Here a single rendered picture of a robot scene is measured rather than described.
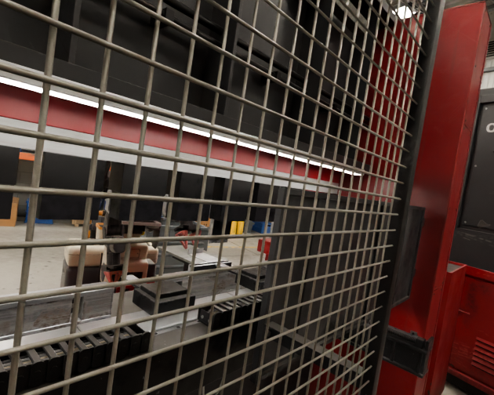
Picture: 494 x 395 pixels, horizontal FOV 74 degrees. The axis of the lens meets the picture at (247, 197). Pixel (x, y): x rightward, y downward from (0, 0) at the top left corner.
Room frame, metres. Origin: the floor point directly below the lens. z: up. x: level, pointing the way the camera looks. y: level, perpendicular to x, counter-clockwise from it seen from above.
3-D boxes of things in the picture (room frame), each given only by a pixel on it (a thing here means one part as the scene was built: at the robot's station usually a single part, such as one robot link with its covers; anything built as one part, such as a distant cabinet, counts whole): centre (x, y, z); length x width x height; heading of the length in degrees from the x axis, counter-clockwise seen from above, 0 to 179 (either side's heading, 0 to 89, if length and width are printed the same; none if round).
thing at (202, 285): (1.25, 0.12, 0.92); 0.39 x 0.06 x 0.10; 138
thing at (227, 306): (0.87, -0.07, 1.02); 0.37 x 0.06 x 0.04; 138
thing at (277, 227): (1.13, -0.45, 1.12); 1.13 x 0.02 x 0.44; 138
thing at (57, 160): (0.87, 0.47, 1.26); 0.15 x 0.09 x 0.17; 138
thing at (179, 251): (1.39, 0.20, 1.00); 0.26 x 0.18 x 0.01; 48
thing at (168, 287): (0.89, 0.23, 1.01); 0.26 x 0.12 x 0.05; 48
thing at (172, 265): (3.99, 0.86, 0.36); 0.80 x 0.60 x 0.72; 124
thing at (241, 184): (1.31, 0.07, 1.26); 0.15 x 0.09 x 0.17; 138
